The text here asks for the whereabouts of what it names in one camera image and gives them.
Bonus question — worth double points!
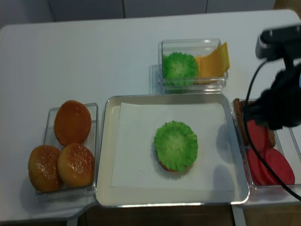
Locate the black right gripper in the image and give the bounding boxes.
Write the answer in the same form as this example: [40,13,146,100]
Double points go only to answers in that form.
[245,68,301,130]

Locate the yellow cheese slices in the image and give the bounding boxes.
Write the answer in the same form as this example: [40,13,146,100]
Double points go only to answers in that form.
[195,42,230,78]

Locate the clear lettuce and cheese container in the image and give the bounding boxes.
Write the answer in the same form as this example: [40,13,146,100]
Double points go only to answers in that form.
[158,38,228,93]

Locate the brown patty rightmost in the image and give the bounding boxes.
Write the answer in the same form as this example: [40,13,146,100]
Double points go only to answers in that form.
[268,129,276,148]

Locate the brown patty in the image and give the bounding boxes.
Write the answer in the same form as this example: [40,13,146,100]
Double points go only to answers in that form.
[233,98,249,146]
[268,129,276,148]

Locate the red tomato slice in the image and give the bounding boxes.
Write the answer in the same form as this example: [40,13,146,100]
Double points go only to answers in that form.
[247,120,269,152]
[261,148,295,185]
[247,148,271,186]

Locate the clear patty and tomato container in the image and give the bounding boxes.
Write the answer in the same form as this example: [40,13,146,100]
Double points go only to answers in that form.
[231,98,301,190]

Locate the brown patty leftmost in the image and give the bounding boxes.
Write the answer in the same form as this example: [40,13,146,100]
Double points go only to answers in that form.
[233,98,249,146]

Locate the red tomato slice front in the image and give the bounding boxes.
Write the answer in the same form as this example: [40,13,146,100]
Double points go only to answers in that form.
[261,148,295,185]

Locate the green lettuce in container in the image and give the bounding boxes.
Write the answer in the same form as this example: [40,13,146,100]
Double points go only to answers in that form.
[163,52,198,80]

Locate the green lettuce leaf on bun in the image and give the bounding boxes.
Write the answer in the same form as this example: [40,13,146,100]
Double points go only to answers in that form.
[154,121,198,164]

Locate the white metal tray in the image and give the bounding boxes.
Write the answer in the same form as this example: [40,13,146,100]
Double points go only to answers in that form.
[96,93,250,207]

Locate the white paper sheet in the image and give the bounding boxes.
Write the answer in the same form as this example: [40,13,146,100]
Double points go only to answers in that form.
[111,103,238,191]

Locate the orange bun bottom upright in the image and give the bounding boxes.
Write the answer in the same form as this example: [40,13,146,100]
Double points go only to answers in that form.
[54,100,92,146]

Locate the sesame top bun right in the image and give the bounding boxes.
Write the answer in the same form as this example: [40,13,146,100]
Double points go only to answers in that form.
[57,143,95,187]

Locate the sesame bun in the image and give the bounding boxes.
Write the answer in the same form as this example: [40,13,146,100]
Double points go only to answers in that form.
[28,145,63,193]
[57,143,95,187]

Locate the clear bun container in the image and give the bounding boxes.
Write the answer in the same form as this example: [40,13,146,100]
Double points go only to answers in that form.
[36,103,99,199]

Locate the sesame top bun left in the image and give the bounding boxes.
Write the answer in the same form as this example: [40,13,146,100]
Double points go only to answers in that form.
[28,145,63,193]

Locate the black cable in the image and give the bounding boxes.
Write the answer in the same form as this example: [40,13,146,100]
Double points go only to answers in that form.
[243,60,301,202]

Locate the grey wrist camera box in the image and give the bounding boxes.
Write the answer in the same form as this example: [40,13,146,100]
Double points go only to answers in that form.
[255,24,301,60]

